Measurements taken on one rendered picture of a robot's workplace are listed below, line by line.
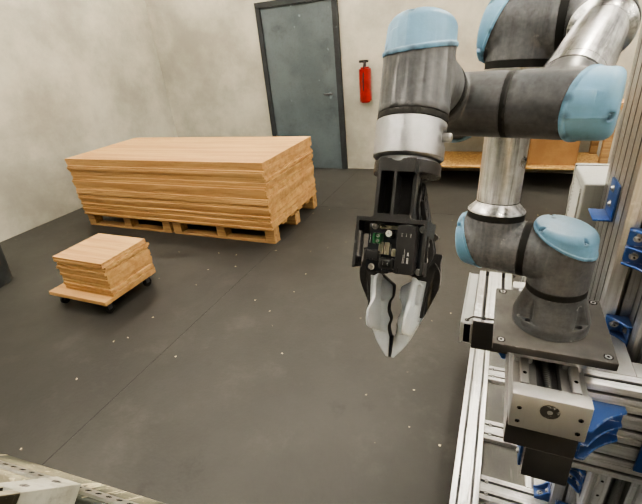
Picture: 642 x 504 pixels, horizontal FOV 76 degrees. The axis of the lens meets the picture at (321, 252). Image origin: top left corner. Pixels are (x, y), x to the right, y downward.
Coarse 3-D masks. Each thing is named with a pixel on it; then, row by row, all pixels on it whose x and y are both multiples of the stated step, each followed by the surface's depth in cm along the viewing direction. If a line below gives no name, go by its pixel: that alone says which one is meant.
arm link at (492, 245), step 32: (512, 0) 72; (544, 0) 69; (480, 32) 75; (512, 32) 72; (544, 32) 70; (512, 64) 73; (544, 64) 73; (512, 160) 80; (480, 192) 86; (512, 192) 82; (480, 224) 85; (512, 224) 83; (480, 256) 87; (512, 256) 83
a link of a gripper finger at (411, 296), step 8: (416, 280) 44; (400, 288) 45; (408, 288) 45; (416, 288) 44; (424, 288) 44; (400, 296) 45; (408, 296) 43; (416, 296) 45; (408, 304) 42; (416, 304) 45; (408, 312) 42; (416, 312) 45; (400, 320) 45; (408, 320) 43; (416, 320) 45; (400, 328) 45; (408, 328) 44; (416, 328) 45; (400, 336) 45; (408, 336) 45; (392, 344) 46; (400, 344) 45; (392, 352) 46
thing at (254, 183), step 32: (96, 160) 420; (128, 160) 402; (160, 160) 388; (192, 160) 376; (224, 160) 365; (256, 160) 354; (288, 160) 391; (96, 192) 442; (128, 192) 423; (160, 192) 407; (192, 192) 391; (224, 192) 375; (256, 192) 361; (288, 192) 397; (96, 224) 471; (128, 224) 450; (192, 224) 412; (224, 224) 394; (256, 224) 378
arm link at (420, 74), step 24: (408, 24) 41; (432, 24) 40; (456, 24) 42; (408, 48) 40; (432, 48) 40; (456, 48) 43; (384, 72) 43; (408, 72) 40; (432, 72) 40; (456, 72) 43; (384, 96) 42; (408, 96) 40; (432, 96) 40; (456, 96) 45
